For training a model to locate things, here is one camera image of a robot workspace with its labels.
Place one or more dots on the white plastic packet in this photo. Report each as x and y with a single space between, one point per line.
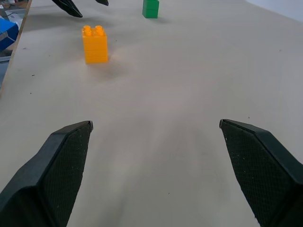
14 16

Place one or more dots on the yellow toy brick block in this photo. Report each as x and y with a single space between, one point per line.
95 47

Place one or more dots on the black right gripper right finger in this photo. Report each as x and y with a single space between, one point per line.
265 170

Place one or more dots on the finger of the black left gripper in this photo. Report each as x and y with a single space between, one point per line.
103 2
68 7

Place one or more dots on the blue cardboard box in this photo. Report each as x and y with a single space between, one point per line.
7 33

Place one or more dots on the green toy brick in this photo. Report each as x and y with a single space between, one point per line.
150 9

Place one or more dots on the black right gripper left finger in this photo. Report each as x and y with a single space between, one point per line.
35 184

